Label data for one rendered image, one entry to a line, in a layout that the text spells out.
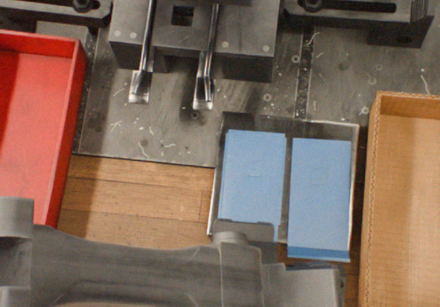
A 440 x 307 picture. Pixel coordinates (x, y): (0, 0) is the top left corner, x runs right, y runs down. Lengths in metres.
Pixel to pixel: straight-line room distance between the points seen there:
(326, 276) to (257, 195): 0.26
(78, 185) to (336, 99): 0.34
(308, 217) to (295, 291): 0.25
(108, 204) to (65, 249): 0.43
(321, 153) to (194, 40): 0.21
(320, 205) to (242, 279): 0.32
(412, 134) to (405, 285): 0.18
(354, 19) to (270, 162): 0.20
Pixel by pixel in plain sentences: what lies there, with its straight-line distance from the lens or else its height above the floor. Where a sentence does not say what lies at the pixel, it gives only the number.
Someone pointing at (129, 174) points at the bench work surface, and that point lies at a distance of 1.13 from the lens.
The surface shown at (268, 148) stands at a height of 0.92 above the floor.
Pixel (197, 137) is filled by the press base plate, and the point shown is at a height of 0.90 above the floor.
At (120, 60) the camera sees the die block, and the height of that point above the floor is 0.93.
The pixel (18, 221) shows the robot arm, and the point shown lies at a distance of 0.68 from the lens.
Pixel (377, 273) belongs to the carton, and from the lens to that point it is 1.10.
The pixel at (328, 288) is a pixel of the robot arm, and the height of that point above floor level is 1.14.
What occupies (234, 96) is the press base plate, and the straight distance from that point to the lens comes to 1.16.
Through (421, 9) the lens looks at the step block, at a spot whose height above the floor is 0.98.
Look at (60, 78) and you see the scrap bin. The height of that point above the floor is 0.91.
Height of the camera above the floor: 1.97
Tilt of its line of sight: 71 degrees down
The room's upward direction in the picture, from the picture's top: 6 degrees counter-clockwise
